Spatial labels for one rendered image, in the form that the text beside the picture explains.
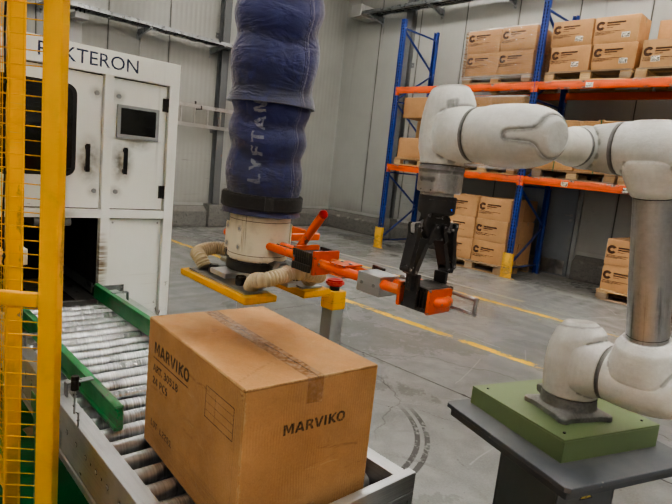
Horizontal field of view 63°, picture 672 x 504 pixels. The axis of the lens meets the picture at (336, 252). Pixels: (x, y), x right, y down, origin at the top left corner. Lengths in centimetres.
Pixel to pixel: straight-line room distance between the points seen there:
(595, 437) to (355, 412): 65
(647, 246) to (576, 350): 37
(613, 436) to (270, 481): 94
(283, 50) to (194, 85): 975
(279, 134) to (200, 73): 984
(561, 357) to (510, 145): 88
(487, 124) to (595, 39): 797
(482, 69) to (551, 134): 862
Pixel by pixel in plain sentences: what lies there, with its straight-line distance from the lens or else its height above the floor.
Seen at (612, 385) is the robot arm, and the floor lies 96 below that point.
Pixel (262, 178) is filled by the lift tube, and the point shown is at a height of 141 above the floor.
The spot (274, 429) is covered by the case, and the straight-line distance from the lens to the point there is 135.
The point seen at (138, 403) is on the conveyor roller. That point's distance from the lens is 218.
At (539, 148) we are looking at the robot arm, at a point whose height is 152.
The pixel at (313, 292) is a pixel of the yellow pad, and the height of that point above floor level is 111.
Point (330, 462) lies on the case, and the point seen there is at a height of 70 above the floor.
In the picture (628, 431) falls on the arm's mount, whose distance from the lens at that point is 180.
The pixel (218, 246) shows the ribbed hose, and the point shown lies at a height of 118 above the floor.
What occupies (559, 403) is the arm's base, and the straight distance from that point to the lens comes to 174.
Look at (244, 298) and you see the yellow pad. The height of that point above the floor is 111.
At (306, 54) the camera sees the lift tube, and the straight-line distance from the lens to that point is 148.
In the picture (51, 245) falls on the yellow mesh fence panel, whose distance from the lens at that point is 172.
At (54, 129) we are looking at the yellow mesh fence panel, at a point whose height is 148.
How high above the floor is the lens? 146
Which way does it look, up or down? 9 degrees down
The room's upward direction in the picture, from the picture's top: 6 degrees clockwise
